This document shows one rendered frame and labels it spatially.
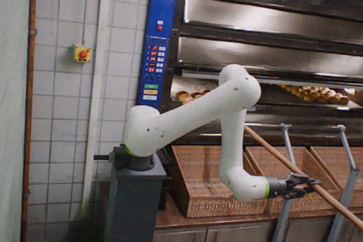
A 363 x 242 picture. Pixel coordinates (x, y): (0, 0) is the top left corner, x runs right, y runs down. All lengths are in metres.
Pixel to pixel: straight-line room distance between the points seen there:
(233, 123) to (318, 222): 1.55
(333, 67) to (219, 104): 1.92
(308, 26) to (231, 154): 1.55
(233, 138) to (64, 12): 1.28
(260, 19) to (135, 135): 1.60
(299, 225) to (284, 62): 1.15
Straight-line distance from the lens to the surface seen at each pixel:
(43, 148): 2.61
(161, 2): 2.41
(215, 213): 2.53
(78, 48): 2.33
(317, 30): 3.00
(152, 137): 1.36
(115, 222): 1.69
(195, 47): 2.57
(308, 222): 2.92
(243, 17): 2.67
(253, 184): 1.59
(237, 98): 1.35
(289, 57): 2.93
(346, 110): 3.42
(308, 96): 3.35
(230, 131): 1.59
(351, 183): 2.86
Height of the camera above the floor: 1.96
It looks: 17 degrees down
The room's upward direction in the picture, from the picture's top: 10 degrees clockwise
